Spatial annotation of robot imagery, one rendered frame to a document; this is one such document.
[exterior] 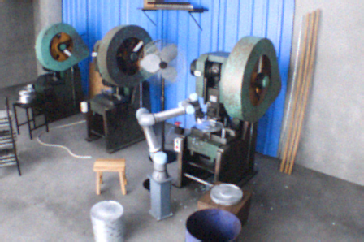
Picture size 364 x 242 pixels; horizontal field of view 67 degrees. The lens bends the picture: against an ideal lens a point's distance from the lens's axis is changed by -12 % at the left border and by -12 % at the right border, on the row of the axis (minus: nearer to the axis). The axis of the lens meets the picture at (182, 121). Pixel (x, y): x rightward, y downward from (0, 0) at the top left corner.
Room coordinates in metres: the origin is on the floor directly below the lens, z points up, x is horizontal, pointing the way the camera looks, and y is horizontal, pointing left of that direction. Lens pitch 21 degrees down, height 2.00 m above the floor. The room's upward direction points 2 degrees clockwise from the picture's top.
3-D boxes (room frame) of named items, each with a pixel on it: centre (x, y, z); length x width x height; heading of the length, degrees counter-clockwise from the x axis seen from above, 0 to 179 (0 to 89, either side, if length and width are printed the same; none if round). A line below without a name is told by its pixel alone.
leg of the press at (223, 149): (3.05, -0.66, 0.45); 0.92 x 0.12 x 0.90; 142
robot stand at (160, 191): (2.51, 0.19, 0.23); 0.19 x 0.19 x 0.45; 35
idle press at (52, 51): (5.48, 2.22, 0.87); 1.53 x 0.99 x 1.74; 145
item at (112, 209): (2.11, 0.63, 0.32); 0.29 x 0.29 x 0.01
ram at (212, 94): (3.07, -0.34, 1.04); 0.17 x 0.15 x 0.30; 142
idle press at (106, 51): (4.45, 0.78, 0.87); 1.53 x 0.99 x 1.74; 140
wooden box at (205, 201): (2.35, -0.43, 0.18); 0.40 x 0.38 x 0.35; 149
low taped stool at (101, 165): (2.93, 0.77, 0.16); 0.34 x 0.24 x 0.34; 96
